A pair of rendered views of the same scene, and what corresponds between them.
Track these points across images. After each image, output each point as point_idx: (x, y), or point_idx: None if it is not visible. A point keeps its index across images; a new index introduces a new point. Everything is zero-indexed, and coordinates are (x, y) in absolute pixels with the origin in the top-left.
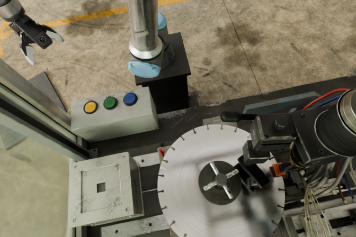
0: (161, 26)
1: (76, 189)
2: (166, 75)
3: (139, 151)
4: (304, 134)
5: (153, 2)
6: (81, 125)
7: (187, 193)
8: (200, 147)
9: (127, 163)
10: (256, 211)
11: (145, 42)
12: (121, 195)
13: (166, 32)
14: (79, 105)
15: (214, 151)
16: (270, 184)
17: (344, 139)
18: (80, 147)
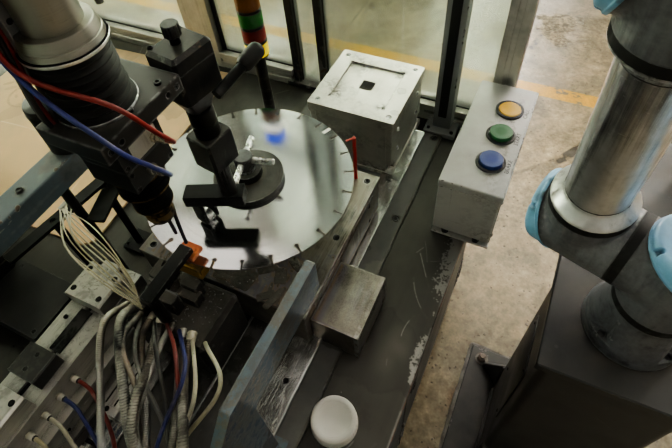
0: (658, 264)
1: (384, 63)
2: (556, 308)
3: (408, 184)
4: (141, 70)
5: (609, 106)
6: (481, 91)
7: (271, 139)
8: (315, 185)
9: (375, 118)
10: (180, 195)
11: (573, 159)
12: (339, 98)
13: (652, 295)
14: (523, 98)
15: (294, 198)
16: (186, 233)
17: None
18: (451, 94)
